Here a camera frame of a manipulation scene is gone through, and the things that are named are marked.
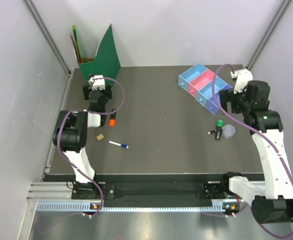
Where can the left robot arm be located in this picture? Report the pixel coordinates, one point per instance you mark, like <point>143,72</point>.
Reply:
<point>75,131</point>

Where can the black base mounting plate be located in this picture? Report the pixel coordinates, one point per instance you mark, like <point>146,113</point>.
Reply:
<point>156,191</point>

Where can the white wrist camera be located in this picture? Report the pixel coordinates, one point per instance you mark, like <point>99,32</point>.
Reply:
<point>241,78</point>
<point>97,82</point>

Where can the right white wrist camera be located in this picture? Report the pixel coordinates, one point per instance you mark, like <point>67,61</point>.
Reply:
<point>241,78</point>

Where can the clear round clip container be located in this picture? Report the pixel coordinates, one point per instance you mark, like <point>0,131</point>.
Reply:
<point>228,131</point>

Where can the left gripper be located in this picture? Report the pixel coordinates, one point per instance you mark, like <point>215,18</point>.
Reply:
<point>108,93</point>

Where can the green lever arch binder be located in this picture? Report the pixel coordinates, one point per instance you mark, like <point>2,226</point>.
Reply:
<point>105,61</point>

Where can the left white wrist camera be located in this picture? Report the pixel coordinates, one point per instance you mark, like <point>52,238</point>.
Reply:
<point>97,82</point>

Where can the purple drawer box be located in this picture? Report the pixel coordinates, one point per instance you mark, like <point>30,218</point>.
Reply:
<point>211,104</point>

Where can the grey slotted cable duct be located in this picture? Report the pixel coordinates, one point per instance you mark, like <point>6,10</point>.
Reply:
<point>215,206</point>

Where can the light blue drawer box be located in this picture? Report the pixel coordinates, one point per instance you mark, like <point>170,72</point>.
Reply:
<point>186,77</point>

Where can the small cork block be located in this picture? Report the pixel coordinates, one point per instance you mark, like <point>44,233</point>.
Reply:
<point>100,137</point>

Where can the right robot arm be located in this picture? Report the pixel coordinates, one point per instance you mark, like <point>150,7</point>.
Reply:
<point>274,204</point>

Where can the green highlighter marker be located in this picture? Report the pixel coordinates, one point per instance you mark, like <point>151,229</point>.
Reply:
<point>218,130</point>

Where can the orange highlighter marker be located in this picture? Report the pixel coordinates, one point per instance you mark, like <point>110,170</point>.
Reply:
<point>112,119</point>

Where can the black white pen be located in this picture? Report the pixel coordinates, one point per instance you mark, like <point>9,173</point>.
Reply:
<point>211,132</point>

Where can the blue white pen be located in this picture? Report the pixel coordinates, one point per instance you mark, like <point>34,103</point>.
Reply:
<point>118,144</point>

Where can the pink drawer box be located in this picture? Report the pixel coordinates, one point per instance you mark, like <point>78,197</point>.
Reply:
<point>200,82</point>

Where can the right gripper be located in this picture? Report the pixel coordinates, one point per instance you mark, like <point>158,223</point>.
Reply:
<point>228,95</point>

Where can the teal blue drawer box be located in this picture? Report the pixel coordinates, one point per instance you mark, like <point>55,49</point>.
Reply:
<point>204,94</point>

